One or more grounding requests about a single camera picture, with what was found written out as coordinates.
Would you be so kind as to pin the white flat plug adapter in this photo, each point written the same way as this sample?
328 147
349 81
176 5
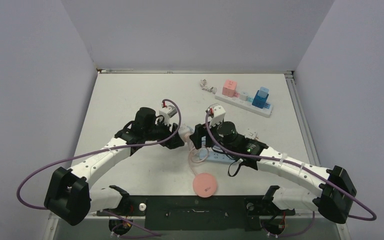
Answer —
251 134

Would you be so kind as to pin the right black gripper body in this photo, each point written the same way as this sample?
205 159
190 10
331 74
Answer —
202 131

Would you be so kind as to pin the small white plug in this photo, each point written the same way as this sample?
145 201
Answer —
243 96

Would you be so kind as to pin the pink cube adapter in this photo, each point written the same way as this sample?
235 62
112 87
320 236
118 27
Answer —
229 88

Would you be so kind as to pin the white cube adapter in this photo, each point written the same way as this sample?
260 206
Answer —
185 129

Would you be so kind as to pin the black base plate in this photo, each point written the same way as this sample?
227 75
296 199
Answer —
193 213

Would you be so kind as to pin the light blue plug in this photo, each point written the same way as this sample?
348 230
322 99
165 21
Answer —
263 92

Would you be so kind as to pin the white power strip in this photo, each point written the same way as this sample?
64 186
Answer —
245 105

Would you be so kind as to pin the dark blue cube adapter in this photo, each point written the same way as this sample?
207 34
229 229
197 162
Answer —
259 102

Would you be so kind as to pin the pink round disc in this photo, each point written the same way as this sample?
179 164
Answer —
204 185

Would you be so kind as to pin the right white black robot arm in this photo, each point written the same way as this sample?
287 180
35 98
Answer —
329 191

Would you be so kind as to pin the blue power strip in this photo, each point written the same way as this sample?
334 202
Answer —
211 156

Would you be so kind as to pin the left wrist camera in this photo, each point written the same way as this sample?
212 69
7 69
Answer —
166 113

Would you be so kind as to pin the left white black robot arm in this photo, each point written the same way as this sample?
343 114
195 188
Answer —
70 195

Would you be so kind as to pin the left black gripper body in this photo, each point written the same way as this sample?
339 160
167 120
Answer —
160 132

